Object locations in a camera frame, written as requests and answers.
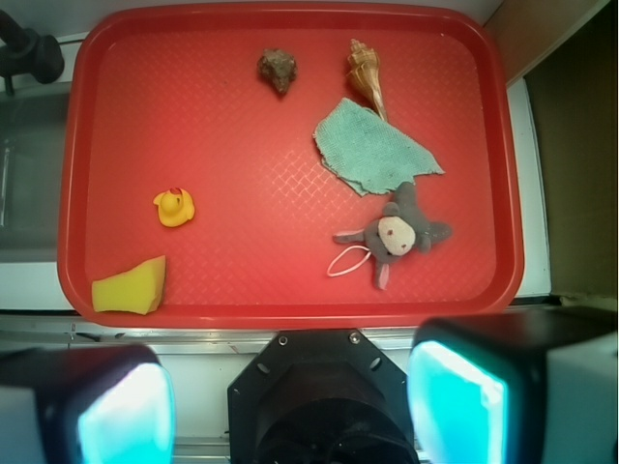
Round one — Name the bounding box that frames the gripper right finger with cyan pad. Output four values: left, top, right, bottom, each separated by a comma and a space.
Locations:
406, 306, 618, 463

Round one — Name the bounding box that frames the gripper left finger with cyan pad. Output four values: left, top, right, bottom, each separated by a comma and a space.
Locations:
1, 345, 176, 463

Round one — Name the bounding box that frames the gray plush animal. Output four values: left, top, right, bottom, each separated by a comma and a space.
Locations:
327, 182, 453, 290

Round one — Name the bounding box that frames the yellow sponge piece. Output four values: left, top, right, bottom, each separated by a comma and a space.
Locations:
91, 255, 166, 315

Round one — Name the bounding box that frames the yellow rubber duck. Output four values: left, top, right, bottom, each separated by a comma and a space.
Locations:
153, 188, 195, 228

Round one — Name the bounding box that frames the red plastic tray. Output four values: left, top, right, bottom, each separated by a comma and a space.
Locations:
58, 3, 523, 330

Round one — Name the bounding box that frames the teal cloth rag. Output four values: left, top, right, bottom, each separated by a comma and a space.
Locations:
313, 98, 445, 196

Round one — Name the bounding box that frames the metal sink basin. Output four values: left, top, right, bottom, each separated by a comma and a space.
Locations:
1, 83, 71, 263

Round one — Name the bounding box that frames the black faucet knob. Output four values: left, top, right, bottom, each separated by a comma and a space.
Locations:
1, 11, 65, 97

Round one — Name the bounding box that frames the tan spiral seashell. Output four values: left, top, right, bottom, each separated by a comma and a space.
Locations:
347, 39, 388, 122

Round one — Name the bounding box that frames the brown rock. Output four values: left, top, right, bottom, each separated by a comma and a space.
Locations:
257, 48, 298, 96

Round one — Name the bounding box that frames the black octagonal mount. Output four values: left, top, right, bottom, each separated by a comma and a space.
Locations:
227, 330, 420, 463

